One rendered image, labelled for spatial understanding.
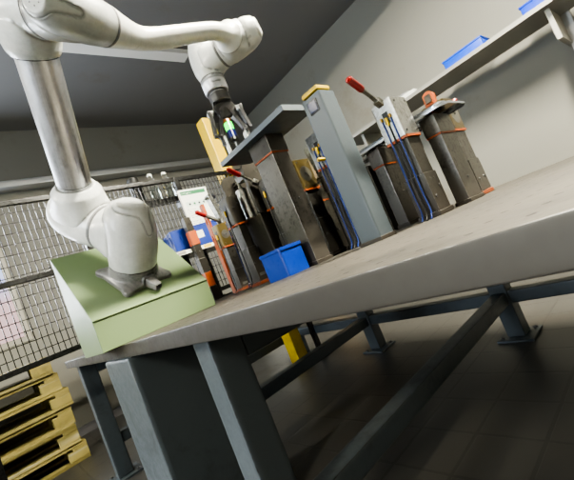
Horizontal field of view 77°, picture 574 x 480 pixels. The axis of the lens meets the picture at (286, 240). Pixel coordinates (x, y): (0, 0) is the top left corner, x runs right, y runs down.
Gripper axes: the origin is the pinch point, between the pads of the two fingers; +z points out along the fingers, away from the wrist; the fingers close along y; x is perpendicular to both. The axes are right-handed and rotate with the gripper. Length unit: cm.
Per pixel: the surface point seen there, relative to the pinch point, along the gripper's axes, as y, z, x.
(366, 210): 14, 41, -39
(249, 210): 0.8, 19.7, 23.4
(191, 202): -10, -15, 118
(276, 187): 2.5, 22.1, -13.2
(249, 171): 4.4, 6.6, 14.6
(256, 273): -8, 46, 20
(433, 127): 48, 25, -37
